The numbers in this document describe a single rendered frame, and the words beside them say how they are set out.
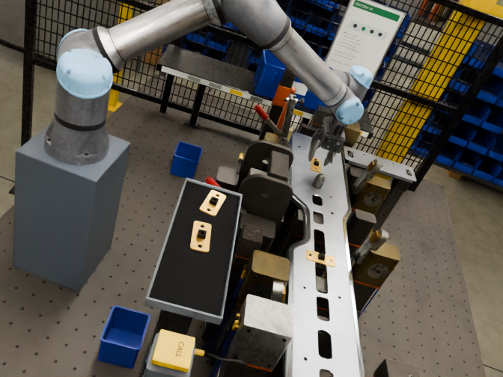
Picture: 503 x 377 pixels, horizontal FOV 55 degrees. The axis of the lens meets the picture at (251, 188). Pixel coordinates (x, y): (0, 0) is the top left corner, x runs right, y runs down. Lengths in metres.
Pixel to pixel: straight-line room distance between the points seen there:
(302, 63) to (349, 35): 0.88
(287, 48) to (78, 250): 0.73
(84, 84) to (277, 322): 0.64
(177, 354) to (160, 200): 1.03
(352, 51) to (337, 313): 1.21
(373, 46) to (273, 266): 1.23
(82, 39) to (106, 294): 0.69
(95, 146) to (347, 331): 0.74
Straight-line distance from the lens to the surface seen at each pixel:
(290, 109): 1.57
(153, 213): 1.72
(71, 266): 1.40
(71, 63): 1.15
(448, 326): 1.90
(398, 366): 1.17
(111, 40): 1.26
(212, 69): 2.02
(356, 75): 1.49
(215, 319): 0.88
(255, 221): 1.22
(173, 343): 0.83
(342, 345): 1.17
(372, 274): 1.43
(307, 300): 1.21
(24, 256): 1.46
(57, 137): 1.21
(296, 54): 1.21
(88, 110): 1.15
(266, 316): 0.98
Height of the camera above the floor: 1.84
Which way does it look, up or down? 35 degrees down
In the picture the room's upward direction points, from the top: 21 degrees clockwise
